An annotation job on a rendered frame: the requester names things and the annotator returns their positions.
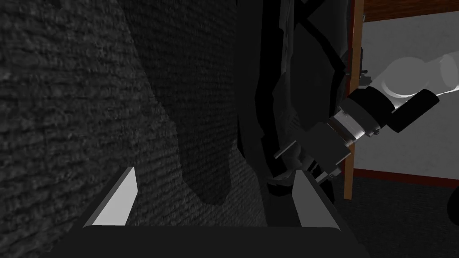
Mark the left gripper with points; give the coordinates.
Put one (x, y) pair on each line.
(324, 147)

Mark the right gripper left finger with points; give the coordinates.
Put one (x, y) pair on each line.
(118, 204)

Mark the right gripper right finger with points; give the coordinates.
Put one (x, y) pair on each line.
(312, 204)

